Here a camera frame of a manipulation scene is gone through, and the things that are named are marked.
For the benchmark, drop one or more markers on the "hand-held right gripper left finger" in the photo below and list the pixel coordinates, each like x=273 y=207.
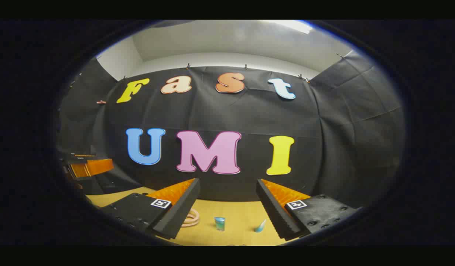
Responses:
x=183 y=207

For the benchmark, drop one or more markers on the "white blue skin care tube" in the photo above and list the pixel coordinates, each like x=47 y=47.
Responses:
x=261 y=227

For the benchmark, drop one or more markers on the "blue skin care bottle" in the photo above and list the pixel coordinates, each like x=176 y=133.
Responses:
x=219 y=224

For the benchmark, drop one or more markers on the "black backdrop cloth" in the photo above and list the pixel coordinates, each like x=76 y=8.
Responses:
x=249 y=118

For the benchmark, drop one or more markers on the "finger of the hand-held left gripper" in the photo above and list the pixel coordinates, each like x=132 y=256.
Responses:
x=96 y=167

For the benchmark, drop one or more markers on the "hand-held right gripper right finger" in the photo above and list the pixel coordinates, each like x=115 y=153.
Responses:
x=273 y=210

